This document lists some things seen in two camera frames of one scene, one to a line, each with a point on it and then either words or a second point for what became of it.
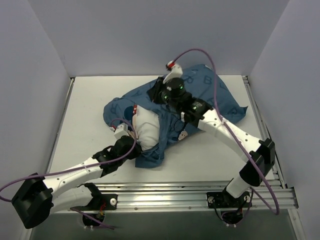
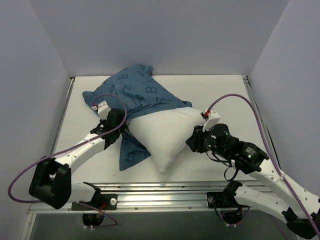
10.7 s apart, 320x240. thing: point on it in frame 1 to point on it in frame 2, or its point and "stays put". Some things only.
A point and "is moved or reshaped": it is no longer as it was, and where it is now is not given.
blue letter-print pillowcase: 203,86 to 133,90
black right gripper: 155,90 to 194,141
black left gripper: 135,149 to 119,127
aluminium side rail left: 70,87 stays put
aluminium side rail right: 262,123 stays put
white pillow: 146,124 is moved or reshaped
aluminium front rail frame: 273,195 stays put
